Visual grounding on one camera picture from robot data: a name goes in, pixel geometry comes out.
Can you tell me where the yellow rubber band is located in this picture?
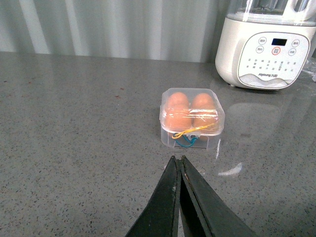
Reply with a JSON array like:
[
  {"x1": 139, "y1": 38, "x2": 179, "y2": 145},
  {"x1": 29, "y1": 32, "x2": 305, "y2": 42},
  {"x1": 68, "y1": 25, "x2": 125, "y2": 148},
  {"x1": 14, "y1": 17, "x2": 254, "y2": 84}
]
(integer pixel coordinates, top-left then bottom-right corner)
[{"x1": 171, "y1": 123, "x2": 214, "y2": 139}]

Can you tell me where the clear plastic bag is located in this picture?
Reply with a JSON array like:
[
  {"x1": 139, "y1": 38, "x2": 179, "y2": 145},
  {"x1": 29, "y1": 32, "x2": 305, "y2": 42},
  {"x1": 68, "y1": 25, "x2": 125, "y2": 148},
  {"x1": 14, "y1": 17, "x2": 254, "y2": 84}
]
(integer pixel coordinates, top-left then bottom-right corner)
[{"x1": 304, "y1": 57, "x2": 316, "y2": 82}]

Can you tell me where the clear plastic egg box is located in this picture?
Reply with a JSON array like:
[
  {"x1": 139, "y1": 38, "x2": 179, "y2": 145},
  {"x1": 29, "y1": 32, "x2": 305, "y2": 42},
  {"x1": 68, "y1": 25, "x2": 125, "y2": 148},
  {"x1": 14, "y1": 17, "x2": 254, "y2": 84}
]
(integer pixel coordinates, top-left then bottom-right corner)
[{"x1": 159, "y1": 88, "x2": 225, "y2": 150}]

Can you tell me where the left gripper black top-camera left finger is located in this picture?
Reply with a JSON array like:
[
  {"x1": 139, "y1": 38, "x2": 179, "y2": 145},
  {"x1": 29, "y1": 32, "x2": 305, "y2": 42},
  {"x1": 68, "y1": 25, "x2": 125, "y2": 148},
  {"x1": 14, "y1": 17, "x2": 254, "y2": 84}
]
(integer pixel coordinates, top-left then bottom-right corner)
[{"x1": 126, "y1": 156, "x2": 181, "y2": 237}]

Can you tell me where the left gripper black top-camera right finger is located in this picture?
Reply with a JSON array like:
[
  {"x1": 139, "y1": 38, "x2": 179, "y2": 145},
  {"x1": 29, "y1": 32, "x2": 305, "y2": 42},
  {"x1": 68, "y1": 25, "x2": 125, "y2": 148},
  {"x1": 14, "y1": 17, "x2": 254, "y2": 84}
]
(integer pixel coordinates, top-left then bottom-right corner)
[{"x1": 180, "y1": 156, "x2": 257, "y2": 237}]

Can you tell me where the brown egg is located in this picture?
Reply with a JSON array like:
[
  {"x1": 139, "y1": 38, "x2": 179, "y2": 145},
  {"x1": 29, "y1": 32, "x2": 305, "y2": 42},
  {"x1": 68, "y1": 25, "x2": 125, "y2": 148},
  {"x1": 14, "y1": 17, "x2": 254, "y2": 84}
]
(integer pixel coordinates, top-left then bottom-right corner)
[
  {"x1": 193, "y1": 105, "x2": 219, "y2": 132},
  {"x1": 165, "y1": 109, "x2": 192, "y2": 131},
  {"x1": 166, "y1": 92, "x2": 189, "y2": 109},
  {"x1": 191, "y1": 93, "x2": 215, "y2": 110}
]

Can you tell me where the white Joyoung blender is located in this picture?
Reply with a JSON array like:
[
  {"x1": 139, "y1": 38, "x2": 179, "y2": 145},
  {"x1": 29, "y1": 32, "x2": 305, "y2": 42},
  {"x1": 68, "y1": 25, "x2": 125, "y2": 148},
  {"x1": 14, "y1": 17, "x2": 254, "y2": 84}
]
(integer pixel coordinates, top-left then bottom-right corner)
[{"x1": 215, "y1": 0, "x2": 316, "y2": 90}]

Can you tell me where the grey curtain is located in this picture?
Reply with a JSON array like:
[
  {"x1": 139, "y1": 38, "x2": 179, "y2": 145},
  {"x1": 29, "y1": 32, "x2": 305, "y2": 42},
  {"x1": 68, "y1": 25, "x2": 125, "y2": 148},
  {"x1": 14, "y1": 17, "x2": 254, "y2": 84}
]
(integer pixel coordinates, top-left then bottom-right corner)
[{"x1": 0, "y1": 0, "x2": 229, "y2": 62}]

